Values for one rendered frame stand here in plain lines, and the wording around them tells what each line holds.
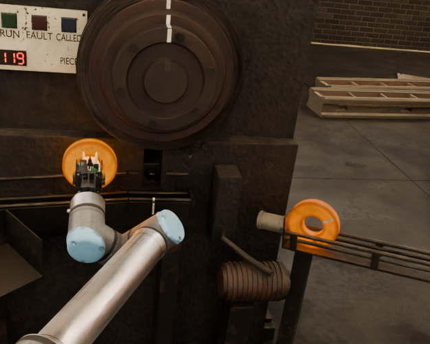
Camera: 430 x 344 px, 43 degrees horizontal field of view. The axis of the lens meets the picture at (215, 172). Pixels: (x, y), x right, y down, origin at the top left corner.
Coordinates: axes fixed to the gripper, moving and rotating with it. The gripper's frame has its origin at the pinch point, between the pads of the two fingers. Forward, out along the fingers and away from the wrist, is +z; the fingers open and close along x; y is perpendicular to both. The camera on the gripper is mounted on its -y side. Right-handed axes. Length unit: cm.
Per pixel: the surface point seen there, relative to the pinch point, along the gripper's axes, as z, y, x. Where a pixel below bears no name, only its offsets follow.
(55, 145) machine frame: 8.7, -2.4, 10.5
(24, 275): -29.7, -16.1, 16.0
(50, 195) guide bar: 1.4, -16.8, 12.0
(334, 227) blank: -21, -6, -72
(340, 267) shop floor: 35, -97, -123
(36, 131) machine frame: 12.9, -0.8, 16.3
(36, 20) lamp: 21.6, 31.4, 15.6
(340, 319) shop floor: -1, -87, -108
